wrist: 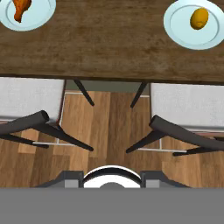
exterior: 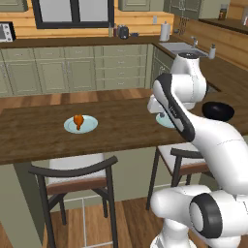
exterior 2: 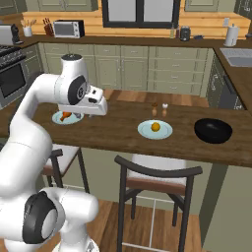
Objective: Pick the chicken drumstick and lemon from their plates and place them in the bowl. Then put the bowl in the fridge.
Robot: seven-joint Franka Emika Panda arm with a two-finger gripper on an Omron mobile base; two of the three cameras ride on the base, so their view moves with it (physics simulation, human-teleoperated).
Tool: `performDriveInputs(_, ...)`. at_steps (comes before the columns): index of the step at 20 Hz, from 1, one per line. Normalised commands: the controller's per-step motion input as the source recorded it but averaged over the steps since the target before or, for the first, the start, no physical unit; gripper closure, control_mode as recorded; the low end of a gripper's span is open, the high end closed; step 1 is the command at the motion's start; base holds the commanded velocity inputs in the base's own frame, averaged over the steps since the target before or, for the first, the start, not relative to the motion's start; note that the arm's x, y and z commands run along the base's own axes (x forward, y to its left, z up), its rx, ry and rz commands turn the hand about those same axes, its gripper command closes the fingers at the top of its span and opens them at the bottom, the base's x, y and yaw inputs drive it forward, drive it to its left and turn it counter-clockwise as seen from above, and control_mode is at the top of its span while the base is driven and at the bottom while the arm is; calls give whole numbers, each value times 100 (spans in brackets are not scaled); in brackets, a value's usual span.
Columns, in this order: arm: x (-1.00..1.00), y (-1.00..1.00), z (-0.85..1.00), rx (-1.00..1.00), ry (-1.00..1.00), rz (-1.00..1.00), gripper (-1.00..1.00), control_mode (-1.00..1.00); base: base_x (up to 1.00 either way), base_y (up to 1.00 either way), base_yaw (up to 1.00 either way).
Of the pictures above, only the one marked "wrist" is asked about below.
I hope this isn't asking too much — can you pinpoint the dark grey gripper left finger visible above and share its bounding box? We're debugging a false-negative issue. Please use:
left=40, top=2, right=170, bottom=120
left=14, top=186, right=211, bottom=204
left=34, top=171, right=85, bottom=189

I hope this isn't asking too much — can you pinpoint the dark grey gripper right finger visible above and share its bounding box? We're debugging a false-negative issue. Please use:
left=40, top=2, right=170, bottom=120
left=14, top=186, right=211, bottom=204
left=139, top=171, right=191, bottom=189

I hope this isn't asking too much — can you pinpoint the orange chicken drumstick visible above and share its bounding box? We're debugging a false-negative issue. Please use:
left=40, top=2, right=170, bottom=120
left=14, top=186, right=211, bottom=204
left=12, top=0, right=32, bottom=24

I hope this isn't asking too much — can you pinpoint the round white and black object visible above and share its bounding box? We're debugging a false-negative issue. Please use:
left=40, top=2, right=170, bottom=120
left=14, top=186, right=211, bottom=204
left=82, top=164, right=143, bottom=189

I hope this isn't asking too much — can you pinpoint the white chair with dark legs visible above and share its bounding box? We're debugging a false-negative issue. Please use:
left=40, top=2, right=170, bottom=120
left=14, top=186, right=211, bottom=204
left=0, top=76, right=95, bottom=152
left=125, top=81, right=224, bottom=158

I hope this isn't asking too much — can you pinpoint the pale blue plate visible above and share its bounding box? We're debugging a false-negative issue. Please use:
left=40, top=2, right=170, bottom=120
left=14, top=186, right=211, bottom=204
left=0, top=0, right=57, bottom=32
left=163, top=0, right=224, bottom=51

